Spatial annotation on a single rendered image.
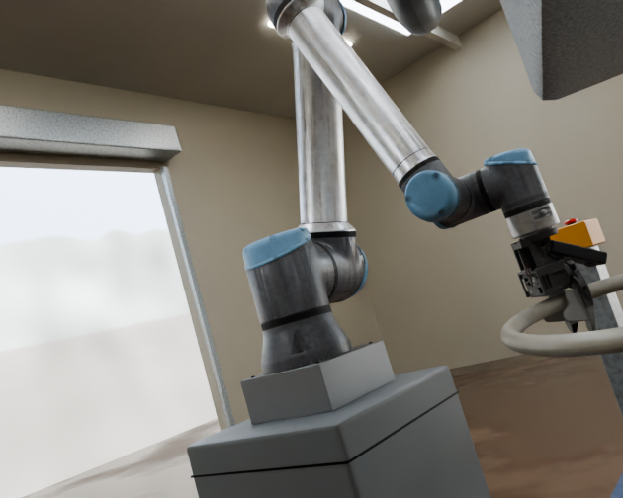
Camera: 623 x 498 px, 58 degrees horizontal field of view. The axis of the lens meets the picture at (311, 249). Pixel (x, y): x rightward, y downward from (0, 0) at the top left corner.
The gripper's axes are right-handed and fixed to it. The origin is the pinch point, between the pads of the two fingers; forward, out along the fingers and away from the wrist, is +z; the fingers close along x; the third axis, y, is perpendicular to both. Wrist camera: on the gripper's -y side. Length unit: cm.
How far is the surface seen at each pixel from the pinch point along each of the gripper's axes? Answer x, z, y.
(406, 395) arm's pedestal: -0.6, -0.2, 37.4
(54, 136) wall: -387, -228, 160
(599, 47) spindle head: 73, -30, 38
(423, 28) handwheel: 79, -32, 51
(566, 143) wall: -465, -92, -347
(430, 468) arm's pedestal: -0.2, 13.2, 37.9
